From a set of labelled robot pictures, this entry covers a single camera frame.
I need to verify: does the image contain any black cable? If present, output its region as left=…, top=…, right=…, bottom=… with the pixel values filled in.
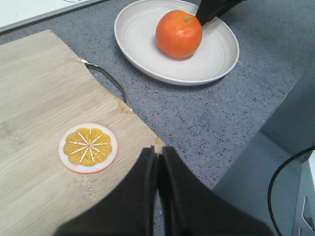
left=267, top=146, right=315, bottom=236

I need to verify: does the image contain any wooden cutting board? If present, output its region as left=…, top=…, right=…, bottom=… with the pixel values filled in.
left=0, top=30, right=164, bottom=236

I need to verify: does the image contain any white frame structure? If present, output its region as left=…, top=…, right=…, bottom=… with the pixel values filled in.
left=291, top=151, right=315, bottom=236

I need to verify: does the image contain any white rectangular bear tray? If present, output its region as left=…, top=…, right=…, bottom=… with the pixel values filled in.
left=0, top=0, right=97, bottom=32

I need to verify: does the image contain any whole orange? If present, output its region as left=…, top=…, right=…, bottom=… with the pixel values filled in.
left=156, top=10, right=203, bottom=59

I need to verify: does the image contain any metal cutting board handle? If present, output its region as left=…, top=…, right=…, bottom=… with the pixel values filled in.
left=81, top=59, right=134, bottom=112

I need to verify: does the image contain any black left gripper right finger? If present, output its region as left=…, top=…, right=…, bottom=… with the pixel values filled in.
left=157, top=147, right=273, bottom=236

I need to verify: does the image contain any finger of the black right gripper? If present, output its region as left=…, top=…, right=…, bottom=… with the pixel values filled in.
left=195, top=0, right=243, bottom=26

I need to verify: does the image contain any orange slice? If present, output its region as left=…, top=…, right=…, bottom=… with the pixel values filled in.
left=58, top=123, right=118, bottom=174

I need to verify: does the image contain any beige round plate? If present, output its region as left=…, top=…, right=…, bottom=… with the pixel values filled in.
left=114, top=0, right=240, bottom=86

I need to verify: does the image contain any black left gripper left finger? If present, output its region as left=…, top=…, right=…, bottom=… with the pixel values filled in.
left=55, top=147, right=158, bottom=236

